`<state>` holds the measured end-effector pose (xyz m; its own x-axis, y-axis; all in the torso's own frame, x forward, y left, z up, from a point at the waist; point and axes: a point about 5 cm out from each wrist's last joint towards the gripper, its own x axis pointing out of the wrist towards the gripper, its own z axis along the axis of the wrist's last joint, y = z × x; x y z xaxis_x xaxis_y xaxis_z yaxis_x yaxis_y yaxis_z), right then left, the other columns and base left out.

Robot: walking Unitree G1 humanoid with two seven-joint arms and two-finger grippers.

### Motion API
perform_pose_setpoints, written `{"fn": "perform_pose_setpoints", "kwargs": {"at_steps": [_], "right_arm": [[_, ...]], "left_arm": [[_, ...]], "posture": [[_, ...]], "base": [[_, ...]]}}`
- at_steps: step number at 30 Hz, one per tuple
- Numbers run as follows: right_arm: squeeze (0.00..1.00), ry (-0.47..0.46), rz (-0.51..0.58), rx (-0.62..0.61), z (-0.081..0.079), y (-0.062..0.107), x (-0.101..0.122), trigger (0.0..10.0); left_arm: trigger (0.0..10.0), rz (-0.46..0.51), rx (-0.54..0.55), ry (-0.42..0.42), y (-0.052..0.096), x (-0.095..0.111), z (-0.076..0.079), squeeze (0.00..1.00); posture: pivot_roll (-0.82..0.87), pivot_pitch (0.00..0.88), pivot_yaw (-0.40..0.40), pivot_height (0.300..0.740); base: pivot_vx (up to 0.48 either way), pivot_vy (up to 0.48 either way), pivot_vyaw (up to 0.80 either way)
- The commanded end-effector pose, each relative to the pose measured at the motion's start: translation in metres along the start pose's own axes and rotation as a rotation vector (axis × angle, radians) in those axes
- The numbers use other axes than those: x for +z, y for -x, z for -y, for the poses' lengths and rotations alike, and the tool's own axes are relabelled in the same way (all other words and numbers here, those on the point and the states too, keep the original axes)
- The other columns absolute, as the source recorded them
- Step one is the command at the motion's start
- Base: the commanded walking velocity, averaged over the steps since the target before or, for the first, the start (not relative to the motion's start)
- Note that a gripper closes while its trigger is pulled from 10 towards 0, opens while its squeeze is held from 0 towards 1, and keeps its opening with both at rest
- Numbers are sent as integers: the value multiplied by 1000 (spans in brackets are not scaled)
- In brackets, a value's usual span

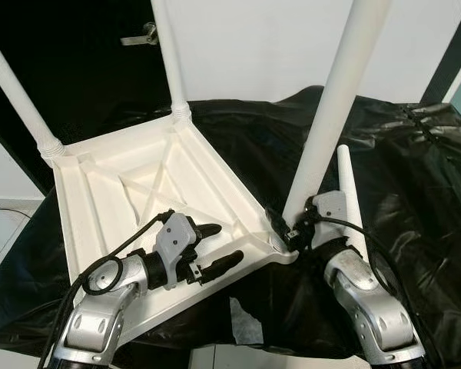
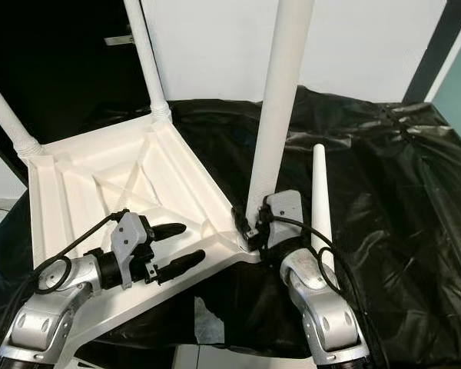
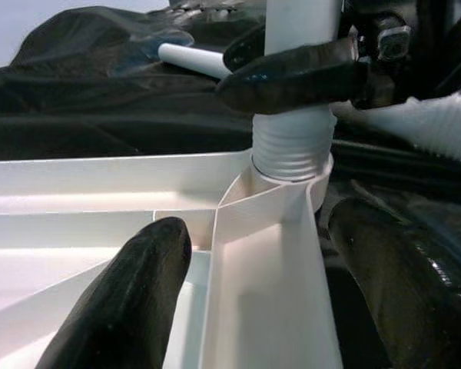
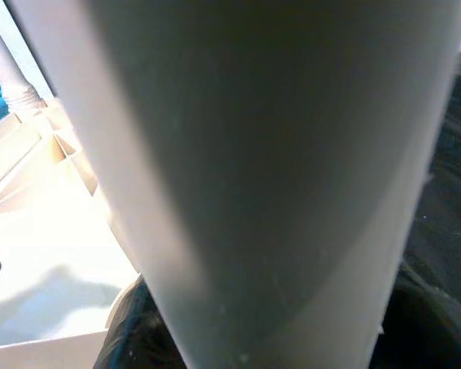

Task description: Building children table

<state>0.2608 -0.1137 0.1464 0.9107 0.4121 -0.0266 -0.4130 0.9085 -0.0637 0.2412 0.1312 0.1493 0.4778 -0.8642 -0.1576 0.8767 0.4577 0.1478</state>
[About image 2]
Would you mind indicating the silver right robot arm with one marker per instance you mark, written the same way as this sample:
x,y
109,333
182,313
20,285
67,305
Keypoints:
x,y
326,307

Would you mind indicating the wide grey tape piece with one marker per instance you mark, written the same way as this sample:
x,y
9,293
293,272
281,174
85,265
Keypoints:
x,y
209,327

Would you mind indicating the black plastic cover sheet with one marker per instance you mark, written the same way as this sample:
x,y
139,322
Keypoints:
x,y
415,231

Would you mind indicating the black door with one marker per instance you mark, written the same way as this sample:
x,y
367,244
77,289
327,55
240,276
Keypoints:
x,y
61,77

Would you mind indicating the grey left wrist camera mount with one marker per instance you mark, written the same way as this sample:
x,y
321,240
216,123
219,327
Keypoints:
x,y
129,242

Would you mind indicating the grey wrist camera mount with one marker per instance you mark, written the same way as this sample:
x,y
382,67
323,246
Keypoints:
x,y
129,242
284,215

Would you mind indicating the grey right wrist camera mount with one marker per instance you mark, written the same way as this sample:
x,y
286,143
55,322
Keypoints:
x,y
284,215

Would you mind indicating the black wall column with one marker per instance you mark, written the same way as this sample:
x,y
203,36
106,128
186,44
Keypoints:
x,y
434,42

